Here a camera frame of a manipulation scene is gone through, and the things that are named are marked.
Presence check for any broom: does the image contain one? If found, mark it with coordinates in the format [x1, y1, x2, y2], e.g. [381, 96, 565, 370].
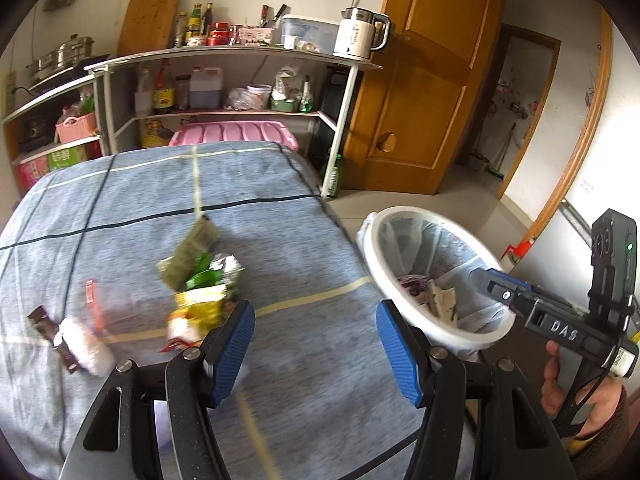
[487, 122, 518, 178]

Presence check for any brown snack wrapper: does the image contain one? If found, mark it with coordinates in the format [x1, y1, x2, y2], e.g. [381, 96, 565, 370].
[27, 306, 83, 373]

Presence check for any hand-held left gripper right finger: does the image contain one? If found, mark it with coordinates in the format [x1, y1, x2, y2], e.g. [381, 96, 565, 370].
[375, 300, 578, 480]

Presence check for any white food bag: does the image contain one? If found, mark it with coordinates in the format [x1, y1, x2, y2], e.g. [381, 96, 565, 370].
[272, 65, 306, 102]

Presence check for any black induction cooker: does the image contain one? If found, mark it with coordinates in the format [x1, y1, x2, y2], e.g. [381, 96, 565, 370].
[30, 67, 101, 93]

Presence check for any red plastic stool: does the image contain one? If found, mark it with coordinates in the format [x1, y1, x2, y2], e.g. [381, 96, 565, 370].
[507, 240, 536, 263]

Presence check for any wooden door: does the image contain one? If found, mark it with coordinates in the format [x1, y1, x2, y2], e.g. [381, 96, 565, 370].
[342, 0, 508, 196]

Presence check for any white foam fruit net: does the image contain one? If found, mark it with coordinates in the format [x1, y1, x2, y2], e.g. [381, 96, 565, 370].
[59, 316, 117, 378]

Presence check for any pink woven basket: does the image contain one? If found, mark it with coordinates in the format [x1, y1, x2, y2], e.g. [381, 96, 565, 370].
[55, 111, 97, 144]

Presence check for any person's right forearm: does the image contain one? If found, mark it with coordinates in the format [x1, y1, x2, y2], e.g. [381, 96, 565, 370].
[570, 385, 640, 480]

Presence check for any white plastic tub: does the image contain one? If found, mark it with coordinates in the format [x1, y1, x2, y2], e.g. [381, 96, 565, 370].
[246, 84, 273, 110]

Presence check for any green soda bottle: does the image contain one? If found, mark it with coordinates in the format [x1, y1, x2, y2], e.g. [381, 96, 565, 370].
[326, 154, 345, 198]

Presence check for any pink utensil basket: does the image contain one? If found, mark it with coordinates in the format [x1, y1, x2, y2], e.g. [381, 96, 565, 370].
[237, 26, 276, 46]

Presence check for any steel steamer pot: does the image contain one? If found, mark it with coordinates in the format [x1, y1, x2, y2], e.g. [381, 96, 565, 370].
[27, 34, 96, 81]

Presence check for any clear cup with red rim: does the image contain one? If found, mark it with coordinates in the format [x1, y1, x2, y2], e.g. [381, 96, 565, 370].
[84, 280, 138, 336]

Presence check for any white jug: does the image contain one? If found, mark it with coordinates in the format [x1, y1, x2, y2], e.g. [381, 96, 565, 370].
[189, 66, 224, 109]

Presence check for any pink lidded storage bin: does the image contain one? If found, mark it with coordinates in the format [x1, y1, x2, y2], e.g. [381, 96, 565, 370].
[168, 120, 300, 152]

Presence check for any red green carton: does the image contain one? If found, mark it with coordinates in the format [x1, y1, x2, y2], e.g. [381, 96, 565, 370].
[12, 141, 103, 193]

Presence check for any clear plastic storage box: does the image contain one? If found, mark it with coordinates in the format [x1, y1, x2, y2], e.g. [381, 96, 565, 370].
[279, 14, 341, 55]

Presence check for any soy sauce bottle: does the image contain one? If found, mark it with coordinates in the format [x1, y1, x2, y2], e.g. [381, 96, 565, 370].
[152, 58, 176, 113]

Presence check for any white trash bin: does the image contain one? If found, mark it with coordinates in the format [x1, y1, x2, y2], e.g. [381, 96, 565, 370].
[356, 206, 516, 361]

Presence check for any white electric kettle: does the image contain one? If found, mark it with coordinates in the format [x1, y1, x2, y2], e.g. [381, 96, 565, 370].
[332, 6, 391, 59]

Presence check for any large metal shelf rack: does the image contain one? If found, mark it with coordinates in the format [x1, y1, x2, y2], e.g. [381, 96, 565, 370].
[84, 45, 385, 200]

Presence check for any yellow oil bottle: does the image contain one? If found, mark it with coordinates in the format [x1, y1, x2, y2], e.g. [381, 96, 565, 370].
[140, 119, 176, 148]

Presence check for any person's right hand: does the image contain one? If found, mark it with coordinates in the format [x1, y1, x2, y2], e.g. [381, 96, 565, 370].
[541, 341, 628, 443]

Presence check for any olive green snack wrapper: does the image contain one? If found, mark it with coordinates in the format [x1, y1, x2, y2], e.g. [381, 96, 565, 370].
[157, 216, 222, 291]

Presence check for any purple milk carton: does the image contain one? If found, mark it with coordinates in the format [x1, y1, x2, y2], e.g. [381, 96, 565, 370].
[397, 274, 428, 303]

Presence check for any wooden cutting board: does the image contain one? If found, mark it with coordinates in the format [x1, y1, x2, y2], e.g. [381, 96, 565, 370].
[116, 0, 187, 58]

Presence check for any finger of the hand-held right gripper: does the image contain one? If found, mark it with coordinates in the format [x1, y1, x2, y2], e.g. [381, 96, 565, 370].
[487, 268, 576, 307]
[469, 269, 538, 318]

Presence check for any silver green snack wrapper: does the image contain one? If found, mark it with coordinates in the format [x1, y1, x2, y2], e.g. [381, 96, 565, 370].
[187, 254, 246, 293]

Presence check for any dark jar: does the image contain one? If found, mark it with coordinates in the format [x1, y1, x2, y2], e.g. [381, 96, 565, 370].
[175, 74, 192, 111]

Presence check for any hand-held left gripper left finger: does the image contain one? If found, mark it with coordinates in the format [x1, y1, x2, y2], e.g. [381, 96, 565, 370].
[59, 300, 257, 480]

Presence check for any small black appliance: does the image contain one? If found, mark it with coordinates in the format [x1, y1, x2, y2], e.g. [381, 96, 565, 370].
[17, 115, 56, 153]

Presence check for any small red wrapper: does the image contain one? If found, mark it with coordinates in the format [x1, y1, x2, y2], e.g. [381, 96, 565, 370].
[159, 337, 203, 356]

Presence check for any clear plastic bottle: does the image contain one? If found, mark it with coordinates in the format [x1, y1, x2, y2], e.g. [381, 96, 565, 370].
[135, 67, 153, 116]

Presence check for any crumpled plastic bag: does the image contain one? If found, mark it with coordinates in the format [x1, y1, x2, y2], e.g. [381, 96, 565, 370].
[223, 87, 251, 111]

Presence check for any small metal shelf rack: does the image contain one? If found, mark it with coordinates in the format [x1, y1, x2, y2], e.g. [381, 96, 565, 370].
[0, 75, 108, 191]

